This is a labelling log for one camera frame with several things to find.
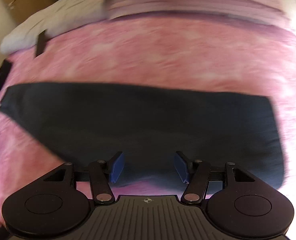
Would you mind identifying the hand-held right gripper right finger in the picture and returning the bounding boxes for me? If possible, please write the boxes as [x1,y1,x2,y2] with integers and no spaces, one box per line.
[173,151,256,204]

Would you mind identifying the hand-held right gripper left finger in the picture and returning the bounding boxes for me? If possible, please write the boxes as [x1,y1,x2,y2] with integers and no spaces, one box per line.
[43,151,125,204]

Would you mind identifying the black garment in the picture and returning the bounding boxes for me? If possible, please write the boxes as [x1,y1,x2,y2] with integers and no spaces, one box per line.
[0,82,285,191]

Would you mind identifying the pink floral bedsheet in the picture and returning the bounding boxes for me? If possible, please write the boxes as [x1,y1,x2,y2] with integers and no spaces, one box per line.
[0,17,296,230]

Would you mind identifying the black smartphone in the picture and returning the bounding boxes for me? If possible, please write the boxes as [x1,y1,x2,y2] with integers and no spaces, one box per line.
[35,29,49,58]

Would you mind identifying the grey striped quilt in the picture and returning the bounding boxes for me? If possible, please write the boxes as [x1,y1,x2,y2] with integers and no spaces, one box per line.
[0,0,296,54]

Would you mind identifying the metal door handle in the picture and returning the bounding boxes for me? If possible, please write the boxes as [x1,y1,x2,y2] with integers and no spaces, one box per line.
[6,0,20,11]

